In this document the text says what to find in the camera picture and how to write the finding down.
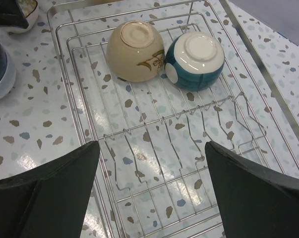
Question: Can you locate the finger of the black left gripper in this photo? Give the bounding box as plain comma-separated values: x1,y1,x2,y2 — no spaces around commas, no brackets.
0,0,29,29

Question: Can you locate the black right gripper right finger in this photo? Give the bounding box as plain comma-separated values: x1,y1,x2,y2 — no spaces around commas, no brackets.
205,141,299,238

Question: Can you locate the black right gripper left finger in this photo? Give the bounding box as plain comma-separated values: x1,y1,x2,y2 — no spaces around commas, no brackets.
0,141,100,238

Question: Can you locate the pale white bowl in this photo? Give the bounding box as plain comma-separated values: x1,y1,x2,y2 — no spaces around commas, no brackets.
0,53,16,99

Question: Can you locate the metal wire dish rack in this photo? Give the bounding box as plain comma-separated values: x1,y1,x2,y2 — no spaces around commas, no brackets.
47,0,299,238

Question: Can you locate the beige ceramic bowl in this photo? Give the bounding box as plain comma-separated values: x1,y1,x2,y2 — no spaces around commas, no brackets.
106,20,165,82

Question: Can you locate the teal white patterned bowl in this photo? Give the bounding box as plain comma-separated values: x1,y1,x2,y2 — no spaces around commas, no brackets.
165,32,225,91

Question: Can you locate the small white bowl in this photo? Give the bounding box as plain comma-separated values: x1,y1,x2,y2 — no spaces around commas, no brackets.
3,0,39,34

